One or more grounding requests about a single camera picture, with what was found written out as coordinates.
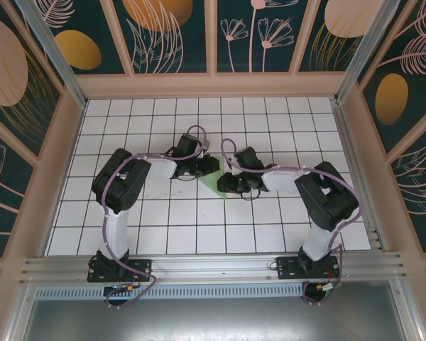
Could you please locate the green paper sheet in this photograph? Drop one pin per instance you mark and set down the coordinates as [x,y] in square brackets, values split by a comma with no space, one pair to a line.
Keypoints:
[213,179]

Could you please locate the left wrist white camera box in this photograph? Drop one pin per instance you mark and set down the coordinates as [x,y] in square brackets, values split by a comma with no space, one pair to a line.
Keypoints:
[206,145]

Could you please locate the aluminium frame post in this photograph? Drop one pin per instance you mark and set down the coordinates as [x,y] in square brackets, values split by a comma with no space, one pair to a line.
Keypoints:
[362,53]
[57,60]

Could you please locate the long aluminium mounting rail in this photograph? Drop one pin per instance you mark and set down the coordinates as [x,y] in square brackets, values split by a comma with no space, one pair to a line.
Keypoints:
[213,270]

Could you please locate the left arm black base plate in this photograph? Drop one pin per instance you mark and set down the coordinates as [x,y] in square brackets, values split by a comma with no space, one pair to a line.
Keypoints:
[138,270]

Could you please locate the aluminium side rail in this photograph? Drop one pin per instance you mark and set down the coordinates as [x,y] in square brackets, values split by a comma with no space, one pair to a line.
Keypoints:
[349,142]

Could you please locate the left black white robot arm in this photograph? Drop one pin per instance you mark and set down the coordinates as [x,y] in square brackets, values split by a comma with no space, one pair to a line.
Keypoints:
[120,184]

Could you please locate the grey metal sheet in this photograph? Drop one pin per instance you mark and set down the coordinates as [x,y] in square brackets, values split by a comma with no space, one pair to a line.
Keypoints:
[213,319]

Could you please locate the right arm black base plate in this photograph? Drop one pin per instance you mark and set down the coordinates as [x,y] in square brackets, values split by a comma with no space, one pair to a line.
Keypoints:
[287,268]

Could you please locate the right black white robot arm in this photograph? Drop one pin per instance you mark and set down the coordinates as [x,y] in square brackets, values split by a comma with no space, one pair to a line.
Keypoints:
[326,195]

